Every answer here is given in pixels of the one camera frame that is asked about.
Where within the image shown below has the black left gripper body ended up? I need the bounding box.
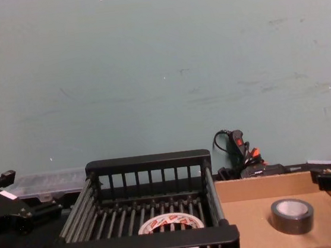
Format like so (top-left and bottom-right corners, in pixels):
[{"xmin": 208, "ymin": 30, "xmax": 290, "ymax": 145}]
[{"xmin": 0, "ymin": 178, "xmax": 35, "ymax": 240}]

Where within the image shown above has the clear plastic case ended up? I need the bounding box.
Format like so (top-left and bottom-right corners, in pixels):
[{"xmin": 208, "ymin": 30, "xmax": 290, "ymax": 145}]
[{"xmin": 2, "ymin": 168, "xmax": 92, "ymax": 206}]

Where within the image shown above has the silver tape roll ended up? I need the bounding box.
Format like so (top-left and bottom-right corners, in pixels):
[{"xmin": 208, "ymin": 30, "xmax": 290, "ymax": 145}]
[{"xmin": 269, "ymin": 195, "xmax": 317, "ymax": 238}]

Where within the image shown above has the shallow brown cardboard tray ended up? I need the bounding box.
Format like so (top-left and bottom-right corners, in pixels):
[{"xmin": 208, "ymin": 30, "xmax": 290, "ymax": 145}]
[{"xmin": 213, "ymin": 167, "xmax": 331, "ymax": 248}]

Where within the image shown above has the black rack with steel bars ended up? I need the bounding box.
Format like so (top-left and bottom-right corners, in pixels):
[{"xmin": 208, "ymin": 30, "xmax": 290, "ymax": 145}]
[{"xmin": 28, "ymin": 145, "xmax": 242, "ymax": 248}]

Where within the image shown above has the white tape roll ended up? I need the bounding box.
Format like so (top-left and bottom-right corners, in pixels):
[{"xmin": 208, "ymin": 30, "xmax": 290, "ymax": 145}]
[{"xmin": 135, "ymin": 210, "xmax": 207, "ymax": 248}]

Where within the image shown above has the black corded tool red switch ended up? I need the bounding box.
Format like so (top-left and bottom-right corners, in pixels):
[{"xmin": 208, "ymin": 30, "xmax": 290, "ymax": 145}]
[{"xmin": 212, "ymin": 121, "xmax": 304, "ymax": 183}]

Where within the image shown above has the pale grey-green wall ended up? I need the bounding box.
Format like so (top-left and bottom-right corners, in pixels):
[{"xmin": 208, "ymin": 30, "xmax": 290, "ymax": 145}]
[{"xmin": 0, "ymin": 0, "xmax": 331, "ymax": 206}]

